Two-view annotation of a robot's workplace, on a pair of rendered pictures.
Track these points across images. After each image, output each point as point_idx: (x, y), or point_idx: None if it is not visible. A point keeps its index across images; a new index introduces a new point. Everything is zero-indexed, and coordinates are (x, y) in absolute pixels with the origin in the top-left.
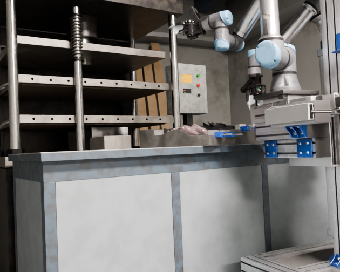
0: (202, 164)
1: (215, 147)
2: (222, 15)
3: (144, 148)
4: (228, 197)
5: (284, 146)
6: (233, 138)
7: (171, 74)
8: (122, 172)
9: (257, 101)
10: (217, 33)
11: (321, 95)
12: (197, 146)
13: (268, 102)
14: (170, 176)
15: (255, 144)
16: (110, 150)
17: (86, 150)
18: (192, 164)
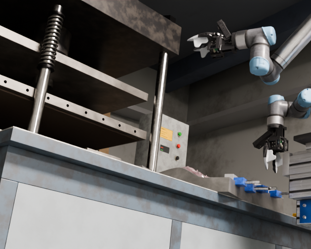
0: (210, 221)
1: (231, 198)
2: (266, 30)
3: (149, 170)
4: None
5: None
6: (250, 196)
7: (152, 121)
8: (112, 199)
9: (275, 160)
10: (256, 50)
11: None
12: (211, 190)
13: None
14: (170, 225)
15: (274, 211)
16: (107, 157)
17: (75, 146)
18: (199, 216)
